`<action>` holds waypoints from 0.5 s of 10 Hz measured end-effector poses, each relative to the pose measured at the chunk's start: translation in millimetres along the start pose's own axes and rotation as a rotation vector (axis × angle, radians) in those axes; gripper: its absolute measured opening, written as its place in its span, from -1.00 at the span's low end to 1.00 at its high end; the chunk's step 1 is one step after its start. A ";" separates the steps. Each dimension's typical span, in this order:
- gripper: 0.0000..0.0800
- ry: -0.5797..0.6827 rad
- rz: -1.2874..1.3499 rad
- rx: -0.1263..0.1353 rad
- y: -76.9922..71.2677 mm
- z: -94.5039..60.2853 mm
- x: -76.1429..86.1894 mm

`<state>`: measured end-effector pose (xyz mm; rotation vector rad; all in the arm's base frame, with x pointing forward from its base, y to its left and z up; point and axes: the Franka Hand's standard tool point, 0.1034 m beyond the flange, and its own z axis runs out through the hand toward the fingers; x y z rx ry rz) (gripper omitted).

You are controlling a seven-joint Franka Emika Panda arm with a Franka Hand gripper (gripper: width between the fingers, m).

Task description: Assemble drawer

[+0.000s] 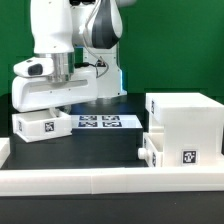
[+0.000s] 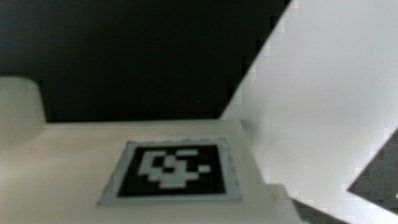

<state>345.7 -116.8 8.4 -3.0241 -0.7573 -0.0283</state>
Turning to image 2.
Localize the white drawer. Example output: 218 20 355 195
0 77 303 224

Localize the white drawer cabinet box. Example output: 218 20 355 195
221 0 398 224

